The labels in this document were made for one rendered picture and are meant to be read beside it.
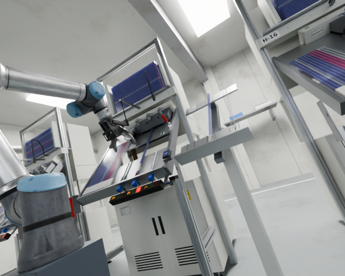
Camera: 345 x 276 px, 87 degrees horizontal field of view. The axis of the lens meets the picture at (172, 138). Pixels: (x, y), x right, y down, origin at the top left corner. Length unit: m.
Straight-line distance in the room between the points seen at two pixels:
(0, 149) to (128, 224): 1.03
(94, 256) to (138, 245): 0.94
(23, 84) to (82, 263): 0.57
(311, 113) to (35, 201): 4.50
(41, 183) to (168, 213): 0.91
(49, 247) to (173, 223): 0.89
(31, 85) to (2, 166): 0.27
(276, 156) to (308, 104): 1.21
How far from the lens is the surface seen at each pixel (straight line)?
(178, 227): 1.35
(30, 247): 0.62
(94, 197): 1.30
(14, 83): 0.78
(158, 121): 1.42
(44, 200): 0.62
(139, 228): 1.51
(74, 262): 0.60
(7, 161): 0.78
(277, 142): 4.46
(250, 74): 4.80
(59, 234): 0.61
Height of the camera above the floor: 0.64
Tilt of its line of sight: 13 degrees up
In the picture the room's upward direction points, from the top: 18 degrees counter-clockwise
